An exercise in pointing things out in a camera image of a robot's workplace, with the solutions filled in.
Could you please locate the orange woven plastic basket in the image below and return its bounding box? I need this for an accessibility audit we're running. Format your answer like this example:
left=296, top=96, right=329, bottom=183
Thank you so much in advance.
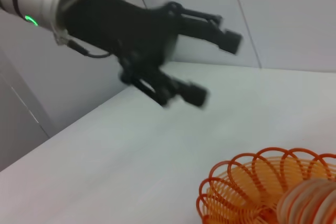
left=196, top=146, right=336, bottom=224

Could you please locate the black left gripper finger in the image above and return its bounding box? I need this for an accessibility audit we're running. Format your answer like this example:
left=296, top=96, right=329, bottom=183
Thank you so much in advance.
left=164, top=1, right=244, bottom=56

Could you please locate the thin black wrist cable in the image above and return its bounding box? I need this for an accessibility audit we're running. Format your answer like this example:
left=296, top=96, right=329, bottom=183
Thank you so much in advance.
left=66, top=38, right=117, bottom=59

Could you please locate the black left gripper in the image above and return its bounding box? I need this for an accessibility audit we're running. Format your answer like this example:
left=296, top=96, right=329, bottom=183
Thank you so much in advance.
left=62, top=0, right=208, bottom=109

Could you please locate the orange striped toy shrimp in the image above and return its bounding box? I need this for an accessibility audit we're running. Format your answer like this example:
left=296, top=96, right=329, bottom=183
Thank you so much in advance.
left=276, top=178, right=336, bottom=224

